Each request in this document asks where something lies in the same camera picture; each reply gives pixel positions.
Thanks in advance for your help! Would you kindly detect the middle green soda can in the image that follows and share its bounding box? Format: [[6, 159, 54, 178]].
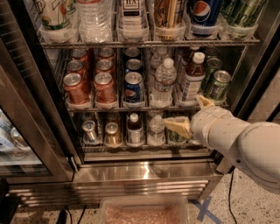
[[204, 57, 223, 82]]

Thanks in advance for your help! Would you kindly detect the middle red soda can left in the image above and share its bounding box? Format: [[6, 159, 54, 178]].
[[66, 59, 87, 79]]

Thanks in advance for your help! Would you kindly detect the front red soda can left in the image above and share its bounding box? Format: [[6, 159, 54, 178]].
[[63, 73, 90, 104]]

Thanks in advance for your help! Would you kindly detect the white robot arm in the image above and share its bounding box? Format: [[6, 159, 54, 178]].
[[164, 94, 280, 194]]

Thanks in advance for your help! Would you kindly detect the rear iced tea bottle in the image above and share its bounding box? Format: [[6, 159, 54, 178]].
[[180, 45, 200, 67]]

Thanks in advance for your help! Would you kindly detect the rear green soda can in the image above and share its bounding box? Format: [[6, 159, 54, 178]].
[[204, 46, 219, 59]]

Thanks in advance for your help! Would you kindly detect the blue tape cross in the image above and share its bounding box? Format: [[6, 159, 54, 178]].
[[190, 196, 221, 224]]

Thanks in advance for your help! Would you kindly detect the front green soda can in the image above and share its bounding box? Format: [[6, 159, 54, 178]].
[[205, 70, 231, 101]]

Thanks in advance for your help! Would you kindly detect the iced tea bottle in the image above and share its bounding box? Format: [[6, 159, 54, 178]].
[[180, 45, 200, 67], [179, 52, 206, 102], [127, 113, 143, 144]]

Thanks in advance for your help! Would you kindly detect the front blue Pepsi can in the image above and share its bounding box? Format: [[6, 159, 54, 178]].
[[124, 72, 144, 103]]

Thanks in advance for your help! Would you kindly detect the black cables bottom left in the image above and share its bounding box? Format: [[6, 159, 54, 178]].
[[55, 204, 88, 224]]

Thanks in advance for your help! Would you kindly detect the top gold black can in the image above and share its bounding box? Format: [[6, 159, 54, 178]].
[[153, 0, 186, 40]]

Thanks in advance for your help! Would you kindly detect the bottom green can left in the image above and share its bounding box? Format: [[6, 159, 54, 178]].
[[168, 131, 186, 144]]

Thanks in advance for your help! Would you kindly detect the middle blue Pepsi can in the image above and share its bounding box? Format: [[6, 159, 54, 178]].
[[125, 59, 143, 73]]

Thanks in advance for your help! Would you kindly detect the bottom gold can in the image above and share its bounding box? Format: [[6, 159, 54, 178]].
[[105, 122, 121, 144]]

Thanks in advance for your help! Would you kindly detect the black power cable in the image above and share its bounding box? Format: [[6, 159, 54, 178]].
[[227, 171, 238, 224]]

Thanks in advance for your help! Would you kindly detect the middle red soda can right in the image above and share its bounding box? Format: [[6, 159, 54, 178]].
[[95, 59, 115, 74]]

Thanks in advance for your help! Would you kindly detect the bottom silver can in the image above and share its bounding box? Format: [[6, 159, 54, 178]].
[[82, 121, 98, 142]]

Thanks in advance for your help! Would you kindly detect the rear blue Pepsi can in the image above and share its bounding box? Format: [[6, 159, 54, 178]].
[[124, 47, 141, 60]]

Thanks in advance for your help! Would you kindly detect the top white green can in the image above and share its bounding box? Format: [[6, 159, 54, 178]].
[[33, 0, 75, 31]]

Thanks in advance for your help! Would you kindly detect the clear plastic bin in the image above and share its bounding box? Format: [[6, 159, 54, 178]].
[[100, 194, 190, 224]]

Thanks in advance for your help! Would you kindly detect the left glass fridge door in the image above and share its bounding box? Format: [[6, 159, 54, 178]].
[[0, 40, 74, 185]]

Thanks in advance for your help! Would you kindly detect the top blue Pepsi can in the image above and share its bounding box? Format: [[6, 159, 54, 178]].
[[190, 0, 222, 37]]

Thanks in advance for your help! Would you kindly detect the top white label bottle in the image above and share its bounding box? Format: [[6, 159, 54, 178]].
[[118, 0, 148, 41]]

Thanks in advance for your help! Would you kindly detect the bottom iced tea bottle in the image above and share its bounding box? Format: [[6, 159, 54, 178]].
[[127, 113, 143, 144]]

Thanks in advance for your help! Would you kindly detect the blue pepsi can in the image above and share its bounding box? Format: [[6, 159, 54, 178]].
[[124, 47, 141, 60], [124, 72, 144, 103], [125, 59, 143, 73], [190, 0, 222, 37]]

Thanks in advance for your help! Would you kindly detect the front iced tea bottle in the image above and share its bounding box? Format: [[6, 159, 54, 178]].
[[179, 52, 206, 102]]

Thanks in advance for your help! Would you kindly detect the front red soda can right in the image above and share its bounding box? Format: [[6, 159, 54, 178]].
[[94, 73, 116, 103]]

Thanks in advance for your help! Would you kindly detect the rear red soda can right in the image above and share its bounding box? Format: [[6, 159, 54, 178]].
[[98, 47, 116, 61]]

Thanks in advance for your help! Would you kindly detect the red soda can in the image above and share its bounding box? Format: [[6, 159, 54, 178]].
[[66, 59, 87, 79], [70, 49, 88, 62], [63, 73, 90, 104], [95, 59, 115, 74], [98, 47, 116, 61], [94, 73, 116, 103]]

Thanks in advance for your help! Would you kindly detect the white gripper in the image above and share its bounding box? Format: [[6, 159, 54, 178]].
[[164, 94, 250, 152]]

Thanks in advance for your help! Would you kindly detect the clear water bottle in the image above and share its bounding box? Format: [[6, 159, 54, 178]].
[[150, 47, 169, 75], [150, 58, 177, 109], [76, 0, 112, 43], [147, 115, 165, 146]]

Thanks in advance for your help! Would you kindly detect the rear red soda can left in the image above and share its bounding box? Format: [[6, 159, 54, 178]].
[[70, 49, 88, 62]]

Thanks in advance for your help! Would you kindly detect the green soda can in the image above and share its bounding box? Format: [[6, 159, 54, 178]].
[[204, 57, 223, 82], [204, 46, 219, 59], [205, 70, 231, 101]]

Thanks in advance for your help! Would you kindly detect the stainless steel fridge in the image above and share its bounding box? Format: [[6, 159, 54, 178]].
[[0, 0, 280, 207]]

